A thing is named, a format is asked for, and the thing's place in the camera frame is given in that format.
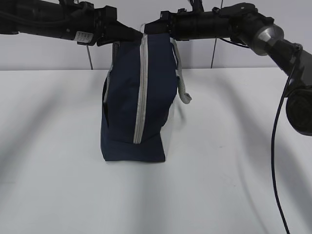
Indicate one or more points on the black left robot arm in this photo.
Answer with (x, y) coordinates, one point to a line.
(80, 22)

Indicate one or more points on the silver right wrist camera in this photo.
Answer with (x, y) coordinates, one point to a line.
(196, 5)

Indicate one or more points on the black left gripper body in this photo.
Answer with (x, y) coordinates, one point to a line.
(102, 18)

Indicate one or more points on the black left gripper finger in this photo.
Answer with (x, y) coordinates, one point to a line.
(115, 31)

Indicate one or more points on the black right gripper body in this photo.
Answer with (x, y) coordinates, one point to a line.
(175, 23)

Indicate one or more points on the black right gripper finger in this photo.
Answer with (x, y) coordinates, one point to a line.
(156, 27)

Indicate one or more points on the navy blue lunch bag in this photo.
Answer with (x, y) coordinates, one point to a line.
(138, 99)

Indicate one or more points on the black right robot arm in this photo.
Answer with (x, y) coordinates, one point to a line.
(246, 27)

